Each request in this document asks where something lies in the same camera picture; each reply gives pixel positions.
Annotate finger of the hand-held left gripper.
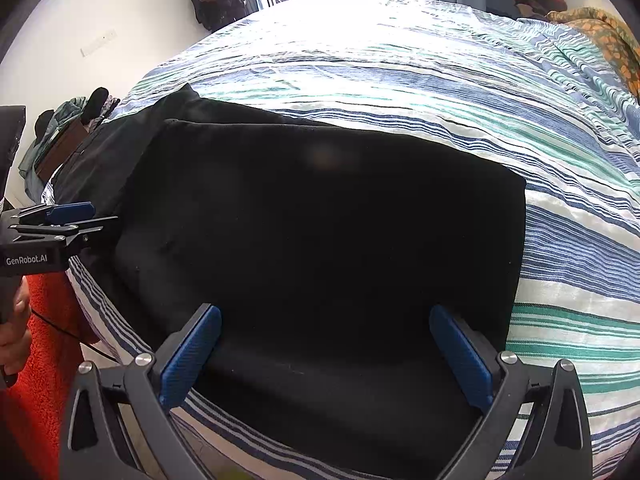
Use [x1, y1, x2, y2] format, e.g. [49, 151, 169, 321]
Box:
[12, 201, 96, 226]
[10, 216, 118, 257]

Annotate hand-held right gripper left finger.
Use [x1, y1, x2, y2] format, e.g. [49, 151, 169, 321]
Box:
[59, 302, 223, 480]

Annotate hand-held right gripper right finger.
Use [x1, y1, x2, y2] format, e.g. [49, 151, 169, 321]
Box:
[429, 304, 593, 480]

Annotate black pants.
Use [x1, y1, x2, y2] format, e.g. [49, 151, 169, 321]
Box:
[52, 82, 528, 480]

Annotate person's left hand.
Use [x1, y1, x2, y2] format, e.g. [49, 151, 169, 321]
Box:
[0, 280, 33, 378]

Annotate brown bag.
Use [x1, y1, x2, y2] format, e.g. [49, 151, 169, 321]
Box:
[37, 119, 88, 183]

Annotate pile of clothes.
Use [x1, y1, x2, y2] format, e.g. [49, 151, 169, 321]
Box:
[19, 87, 121, 196]

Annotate black sock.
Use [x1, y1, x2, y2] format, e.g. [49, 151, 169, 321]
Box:
[80, 87, 110, 126]

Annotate person's orange fleece clothing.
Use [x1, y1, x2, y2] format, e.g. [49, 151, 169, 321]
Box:
[0, 272, 108, 480]

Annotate bed with striped sheet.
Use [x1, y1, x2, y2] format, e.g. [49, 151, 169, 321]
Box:
[42, 0, 640, 480]

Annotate orange floral blanket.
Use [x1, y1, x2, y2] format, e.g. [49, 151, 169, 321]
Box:
[545, 6, 640, 98]

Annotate red and black cloth heap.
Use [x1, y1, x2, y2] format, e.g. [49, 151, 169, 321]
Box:
[512, 0, 568, 21]

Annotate thin black cable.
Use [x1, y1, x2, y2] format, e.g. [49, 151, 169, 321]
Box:
[30, 307, 118, 361]

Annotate white wall plate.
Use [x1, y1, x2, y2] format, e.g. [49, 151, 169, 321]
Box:
[80, 30, 118, 58]

